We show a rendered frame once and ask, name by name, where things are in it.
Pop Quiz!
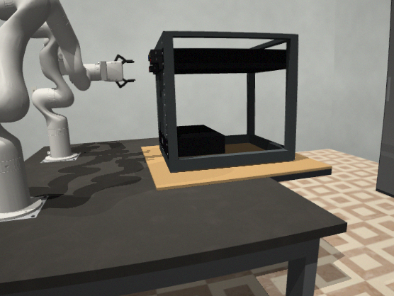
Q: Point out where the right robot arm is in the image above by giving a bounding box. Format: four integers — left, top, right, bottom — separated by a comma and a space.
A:
0, 0, 108, 221

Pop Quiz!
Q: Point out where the black metal rack frame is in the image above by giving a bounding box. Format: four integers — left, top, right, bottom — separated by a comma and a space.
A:
155, 31, 298, 173

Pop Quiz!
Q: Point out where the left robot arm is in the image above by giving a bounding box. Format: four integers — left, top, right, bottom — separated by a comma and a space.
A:
31, 22, 78, 161

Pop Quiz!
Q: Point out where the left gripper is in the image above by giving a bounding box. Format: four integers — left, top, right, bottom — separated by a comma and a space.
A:
58, 60, 68, 75

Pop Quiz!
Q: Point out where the tan flat board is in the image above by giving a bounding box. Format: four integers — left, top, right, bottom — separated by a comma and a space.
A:
141, 143, 332, 190

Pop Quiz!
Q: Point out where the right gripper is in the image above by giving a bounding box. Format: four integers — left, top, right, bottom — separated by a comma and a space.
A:
106, 55, 135, 89

